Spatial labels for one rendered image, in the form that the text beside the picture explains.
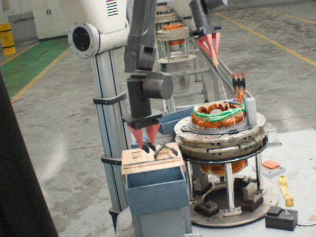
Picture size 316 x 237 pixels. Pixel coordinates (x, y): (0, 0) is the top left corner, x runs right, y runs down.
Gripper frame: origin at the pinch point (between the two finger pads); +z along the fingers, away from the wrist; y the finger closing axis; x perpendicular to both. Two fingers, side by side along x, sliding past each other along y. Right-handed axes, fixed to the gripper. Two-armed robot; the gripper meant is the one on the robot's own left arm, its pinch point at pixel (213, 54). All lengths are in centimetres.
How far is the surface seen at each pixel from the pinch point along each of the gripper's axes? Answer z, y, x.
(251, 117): 23.8, 4.8, -3.9
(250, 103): 19.3, 4.6, -5.7
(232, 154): 33.4, -5.2, -1.0
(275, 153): 44, 48, 32
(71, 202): 53, 23, 237
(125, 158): 24.8, -32.9, 18.0
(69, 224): 65, 6, 206
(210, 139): 26.6, -11.5, 0.2
